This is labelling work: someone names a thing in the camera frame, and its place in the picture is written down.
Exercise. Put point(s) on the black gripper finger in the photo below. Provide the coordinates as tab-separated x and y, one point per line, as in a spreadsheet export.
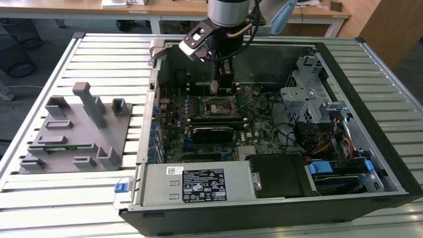
228	81
216	72

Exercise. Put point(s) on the silver square CPU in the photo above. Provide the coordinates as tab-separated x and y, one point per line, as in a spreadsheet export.
214	88

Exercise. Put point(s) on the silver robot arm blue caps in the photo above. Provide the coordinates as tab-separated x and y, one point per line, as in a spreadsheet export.
228	12

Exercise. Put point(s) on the CPU socket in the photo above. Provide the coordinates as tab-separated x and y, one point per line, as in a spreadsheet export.
219	107

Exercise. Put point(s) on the black RAM slot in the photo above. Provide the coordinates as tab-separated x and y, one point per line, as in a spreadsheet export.
198	84
198	91
198	88

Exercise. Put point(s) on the round coin battery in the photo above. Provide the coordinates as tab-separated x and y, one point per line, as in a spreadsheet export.
255	93

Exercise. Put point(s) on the silver drive cage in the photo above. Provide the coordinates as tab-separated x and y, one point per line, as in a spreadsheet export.
298	95

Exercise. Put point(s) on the black graphics card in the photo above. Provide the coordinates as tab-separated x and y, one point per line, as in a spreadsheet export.
211	136

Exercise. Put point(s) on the green motherboard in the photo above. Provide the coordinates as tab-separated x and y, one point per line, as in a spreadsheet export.
264	131

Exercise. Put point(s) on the silver chipset heatsink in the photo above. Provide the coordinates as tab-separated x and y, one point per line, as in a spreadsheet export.
247	151

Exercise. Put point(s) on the white box dark print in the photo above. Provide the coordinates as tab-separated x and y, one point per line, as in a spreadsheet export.
136	2

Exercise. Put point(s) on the small brown box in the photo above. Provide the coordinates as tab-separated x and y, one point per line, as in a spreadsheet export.
335	7

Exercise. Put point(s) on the white cardboard box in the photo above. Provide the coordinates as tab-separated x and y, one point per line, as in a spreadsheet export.
114	4

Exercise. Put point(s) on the black plastic shroud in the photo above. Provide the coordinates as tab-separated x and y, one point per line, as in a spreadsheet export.
280	176

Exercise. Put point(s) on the silver power supply black label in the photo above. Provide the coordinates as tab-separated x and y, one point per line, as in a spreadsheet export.
155	173

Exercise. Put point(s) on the silver support bar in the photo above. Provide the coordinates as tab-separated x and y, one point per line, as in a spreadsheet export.
351	135

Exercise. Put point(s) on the hard disk in blue carrier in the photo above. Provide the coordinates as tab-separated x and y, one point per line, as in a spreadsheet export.
320	168

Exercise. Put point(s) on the grey parts rack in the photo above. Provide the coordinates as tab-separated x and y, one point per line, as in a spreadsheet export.
79	115

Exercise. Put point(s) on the wooden cabinet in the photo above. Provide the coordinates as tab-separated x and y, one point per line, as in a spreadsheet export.
390	24

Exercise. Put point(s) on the blue case latch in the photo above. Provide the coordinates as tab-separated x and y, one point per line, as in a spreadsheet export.
120	188

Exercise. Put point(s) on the black open PC case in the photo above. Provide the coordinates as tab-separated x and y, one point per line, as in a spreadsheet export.
231	220

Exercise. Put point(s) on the black round bin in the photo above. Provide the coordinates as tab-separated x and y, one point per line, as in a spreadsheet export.
16	49

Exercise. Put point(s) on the white metal foot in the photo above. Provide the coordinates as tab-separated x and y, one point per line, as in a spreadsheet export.
7	93

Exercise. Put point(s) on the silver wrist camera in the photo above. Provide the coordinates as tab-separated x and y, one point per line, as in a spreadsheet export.
264	29
192	50

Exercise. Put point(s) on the silver case bracket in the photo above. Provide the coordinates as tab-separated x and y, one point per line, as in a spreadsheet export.
155	47

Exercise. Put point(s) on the wooden desk white frame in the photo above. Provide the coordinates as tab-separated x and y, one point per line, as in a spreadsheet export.
66	8
316	13

